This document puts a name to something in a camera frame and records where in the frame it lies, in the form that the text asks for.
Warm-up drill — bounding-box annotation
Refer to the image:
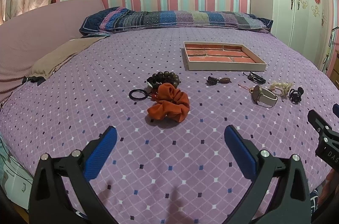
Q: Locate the white strap wristwatch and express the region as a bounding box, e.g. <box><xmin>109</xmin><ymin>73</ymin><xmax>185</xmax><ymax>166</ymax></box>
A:
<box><xmin>250</xmin><ymin>85</ymin><xmax>278</xmax><ymax>108</ymax></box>

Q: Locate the orange fabric scrunchie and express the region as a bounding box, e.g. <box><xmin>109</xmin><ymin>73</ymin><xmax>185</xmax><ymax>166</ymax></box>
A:
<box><xmin>147</xmin><ymin>83</ymin><xmax>190</xmax><ymax>123</ymax></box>

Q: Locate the dark wooden bead bracelet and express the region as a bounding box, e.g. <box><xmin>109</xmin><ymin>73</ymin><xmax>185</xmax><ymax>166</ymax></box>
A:
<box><xmin>146</xmin><ymin>70</ymin><xmax>182</xmax><ymax>89</ymax></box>

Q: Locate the wooden drawer cabinet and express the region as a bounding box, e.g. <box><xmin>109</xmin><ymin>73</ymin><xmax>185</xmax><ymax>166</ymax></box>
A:
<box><xmin>329</xmin><ymin>50</ymin><xmax>339</xmax><ymax>89</ymax></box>

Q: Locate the white wardrobe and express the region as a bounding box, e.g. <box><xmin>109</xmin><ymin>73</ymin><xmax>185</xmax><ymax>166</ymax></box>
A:
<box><xmin>272</xmin><ymin>0</ymin><xmax>328</xmax><ymax>66</ymax></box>

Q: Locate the purple dotted bed sheet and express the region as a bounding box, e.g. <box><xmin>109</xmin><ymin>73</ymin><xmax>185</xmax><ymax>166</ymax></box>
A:
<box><xmin>1</xmin><ymin>27</ymin><xmax>338</xmax><ymax>223</ymax></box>

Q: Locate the beige folded blanket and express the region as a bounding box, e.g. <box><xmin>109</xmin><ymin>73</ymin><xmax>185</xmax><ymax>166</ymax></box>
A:
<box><xmin>26</xmin><ymin>36</ymin><xmax>105</xmax><ymax>79</ymax></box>

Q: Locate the brick pattern tray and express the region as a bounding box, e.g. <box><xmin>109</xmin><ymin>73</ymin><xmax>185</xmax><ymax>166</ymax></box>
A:
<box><xmin>183</xmin><ymin>42</ymin><xmax>267</xmax><ymax>72</ymax></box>

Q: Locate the red bead charm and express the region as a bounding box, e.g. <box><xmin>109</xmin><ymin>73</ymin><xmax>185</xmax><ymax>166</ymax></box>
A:
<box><xmin>148</xmin><ymin>91</ymin><xmax>158</xmax><ymax>101</ymax></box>

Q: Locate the pink headboard cushion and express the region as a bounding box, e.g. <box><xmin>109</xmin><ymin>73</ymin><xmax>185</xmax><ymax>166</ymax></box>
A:
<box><xmin>0</xmin><ymin>0</ymin><xmax>105</xmax><ymax>101</ymax></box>

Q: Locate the patchwork striped pillow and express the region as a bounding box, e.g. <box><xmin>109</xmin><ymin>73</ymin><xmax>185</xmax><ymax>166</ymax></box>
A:
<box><xmin>79</xmin><ymin>7</ymin><xmax>274</xmax><ymax>36</ymax></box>

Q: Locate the red string charm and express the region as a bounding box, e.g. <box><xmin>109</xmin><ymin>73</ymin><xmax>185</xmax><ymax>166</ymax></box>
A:
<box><xmin>238</xmin><ymin>84</ymin><xmax>254</xmax><ymax>94</ymax></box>

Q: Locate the black hair tie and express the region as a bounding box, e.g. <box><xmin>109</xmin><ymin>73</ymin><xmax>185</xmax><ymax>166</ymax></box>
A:
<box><xmin>128</xmin><ymin>88</ymin><xmax>151</xmax><ymax>101</ymax></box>

